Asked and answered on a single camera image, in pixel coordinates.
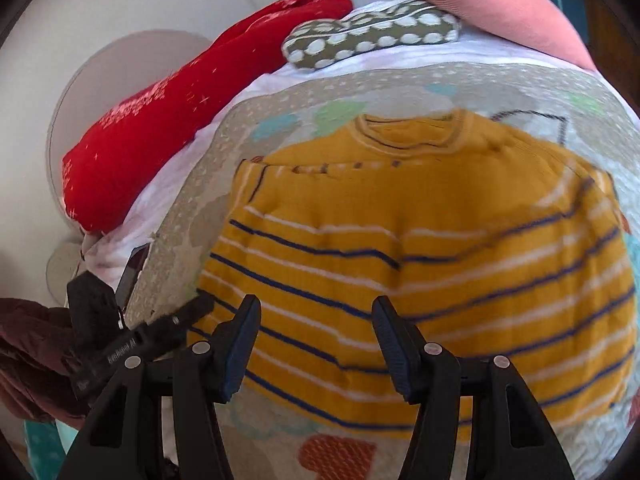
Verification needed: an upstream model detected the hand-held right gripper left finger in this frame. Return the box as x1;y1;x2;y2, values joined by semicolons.
57;294;262;480

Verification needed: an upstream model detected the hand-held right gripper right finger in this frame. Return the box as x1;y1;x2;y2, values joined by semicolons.
371;295;576;480

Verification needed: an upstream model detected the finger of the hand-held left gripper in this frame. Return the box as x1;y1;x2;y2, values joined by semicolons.
145;294;217;348

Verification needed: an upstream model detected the yellow striped knit sweater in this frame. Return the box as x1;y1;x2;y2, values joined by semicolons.
192;109;637;443

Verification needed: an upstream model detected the person's left forearm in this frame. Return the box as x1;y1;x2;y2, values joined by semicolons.
0;297;95;432

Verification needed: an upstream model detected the dark phone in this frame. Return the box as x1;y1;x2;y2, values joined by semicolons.
115;242;152;312

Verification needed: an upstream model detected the white bed sheet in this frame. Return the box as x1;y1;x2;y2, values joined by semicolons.
80;0;603;281

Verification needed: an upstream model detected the teal dotted cloth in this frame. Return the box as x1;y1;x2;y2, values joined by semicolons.
22;419;81;480

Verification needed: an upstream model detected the quilted patchwork bedspread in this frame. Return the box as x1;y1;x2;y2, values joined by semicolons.
122;60;640;480

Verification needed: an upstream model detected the red patterned blanket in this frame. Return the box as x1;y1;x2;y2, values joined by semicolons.
62;0;355;235

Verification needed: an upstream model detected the rounded white headboard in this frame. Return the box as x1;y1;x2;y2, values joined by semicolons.
45;29;226;306

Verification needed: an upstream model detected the sheep print bolster pillow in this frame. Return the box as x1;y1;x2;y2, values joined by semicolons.
281;0;462;71

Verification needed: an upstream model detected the pink pillow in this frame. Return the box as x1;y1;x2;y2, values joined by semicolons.
378;0;598;73

